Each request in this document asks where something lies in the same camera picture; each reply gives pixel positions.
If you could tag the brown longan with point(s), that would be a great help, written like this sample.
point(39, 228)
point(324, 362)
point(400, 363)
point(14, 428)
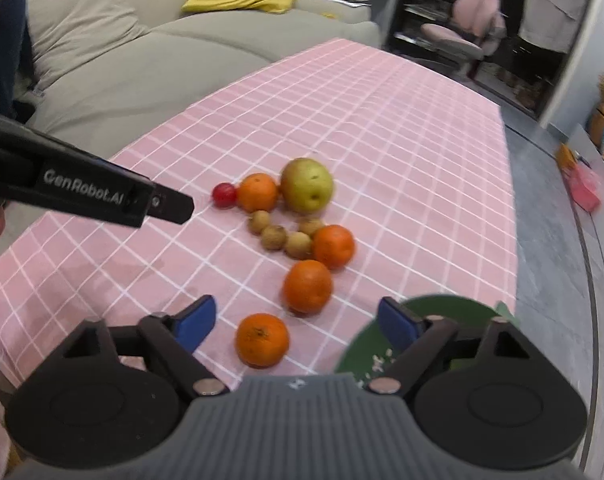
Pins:
point(274, 238)
point(312, 225)
point(259, 221)
point(298, 246)

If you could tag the grey hanging cloth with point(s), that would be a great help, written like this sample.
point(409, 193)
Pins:
point(556, 5)

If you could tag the orange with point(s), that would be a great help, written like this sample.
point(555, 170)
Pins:
point(334, 247)
point(258, 193)
point(308, 286)
point(262, 340)

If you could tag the pink box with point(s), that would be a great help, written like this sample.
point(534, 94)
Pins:
point(585, 187)

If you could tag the pink checked tablecloth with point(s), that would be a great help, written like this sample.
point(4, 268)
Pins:
point(381, 150)

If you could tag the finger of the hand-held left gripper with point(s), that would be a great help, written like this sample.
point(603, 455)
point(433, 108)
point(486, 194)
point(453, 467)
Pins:
point(174, 206)

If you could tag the orange box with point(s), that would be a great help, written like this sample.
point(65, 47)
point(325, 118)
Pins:
point(565, 157)

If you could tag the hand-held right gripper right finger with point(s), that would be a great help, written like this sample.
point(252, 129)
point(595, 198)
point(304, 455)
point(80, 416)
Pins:
point(396, 322)

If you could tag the beige cushion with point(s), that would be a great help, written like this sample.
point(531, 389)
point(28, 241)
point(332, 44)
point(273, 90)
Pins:
point(77, 35)

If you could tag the pink office chair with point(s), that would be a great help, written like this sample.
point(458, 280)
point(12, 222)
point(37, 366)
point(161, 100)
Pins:
point(471, 15)

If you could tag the beige sofa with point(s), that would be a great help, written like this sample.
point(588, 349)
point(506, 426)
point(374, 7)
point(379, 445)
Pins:
point(157, 65)

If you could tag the red cherry tomato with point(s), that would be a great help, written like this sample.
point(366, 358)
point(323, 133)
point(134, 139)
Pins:
point(225, 195)

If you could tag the green plate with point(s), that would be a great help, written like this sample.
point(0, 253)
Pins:
point(366, 345)

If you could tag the green-yellow pear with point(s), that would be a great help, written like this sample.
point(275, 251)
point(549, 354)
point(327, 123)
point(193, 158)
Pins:
point(307, 185)

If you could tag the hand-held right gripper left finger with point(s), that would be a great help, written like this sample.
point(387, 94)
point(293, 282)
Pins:
point(197, 322)

